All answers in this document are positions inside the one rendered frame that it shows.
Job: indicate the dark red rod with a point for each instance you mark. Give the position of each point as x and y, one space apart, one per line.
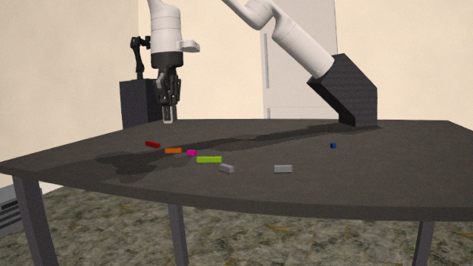
153 144

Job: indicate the lime green rod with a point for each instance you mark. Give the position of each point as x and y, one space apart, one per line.
209 159

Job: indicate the orange rod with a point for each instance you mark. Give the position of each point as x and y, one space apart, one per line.
173 150

